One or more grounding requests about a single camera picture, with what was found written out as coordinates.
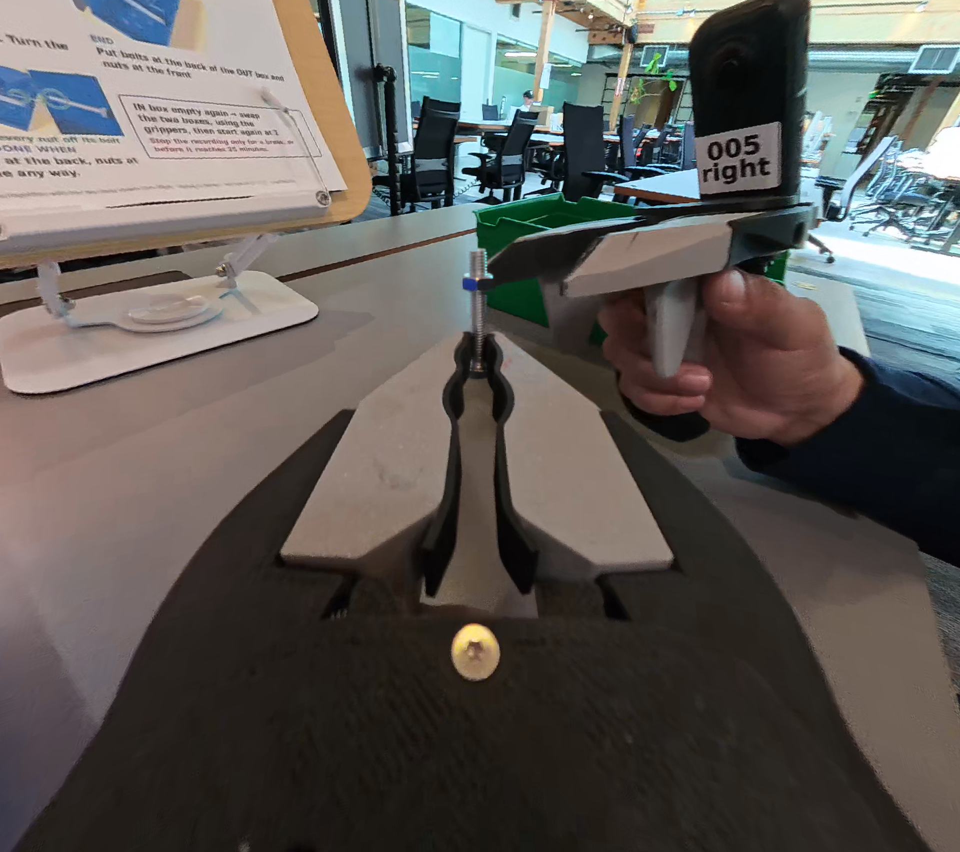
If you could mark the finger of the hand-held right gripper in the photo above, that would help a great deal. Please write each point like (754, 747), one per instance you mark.
(660, 259)
(555, 251)

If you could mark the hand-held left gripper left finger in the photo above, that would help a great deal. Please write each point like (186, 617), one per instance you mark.
(375, 477)

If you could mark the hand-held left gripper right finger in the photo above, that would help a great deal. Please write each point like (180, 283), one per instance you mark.
(585, 484)

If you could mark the steel bolt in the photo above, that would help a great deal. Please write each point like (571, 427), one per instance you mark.
(478, 312)

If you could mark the person's right hand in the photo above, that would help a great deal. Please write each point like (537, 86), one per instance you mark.
(772, 364)

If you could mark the green plastic bin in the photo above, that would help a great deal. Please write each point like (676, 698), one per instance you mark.
(517, 308)

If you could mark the wood-top office table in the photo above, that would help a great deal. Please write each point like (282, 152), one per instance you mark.
(660, 185)

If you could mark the green hanging plant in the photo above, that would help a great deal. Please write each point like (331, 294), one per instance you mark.
(652, 75)

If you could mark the black office chair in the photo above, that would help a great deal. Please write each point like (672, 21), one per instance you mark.
(585, 139)
(435, 131)
(517, 146)

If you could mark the grey mesh office chair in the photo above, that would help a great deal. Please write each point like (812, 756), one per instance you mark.
(862, 184)

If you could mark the instruction sheet on stand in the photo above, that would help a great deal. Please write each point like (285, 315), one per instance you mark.
(346, 150)

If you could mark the framed grey panel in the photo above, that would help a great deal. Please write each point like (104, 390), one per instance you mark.
(349, 41)

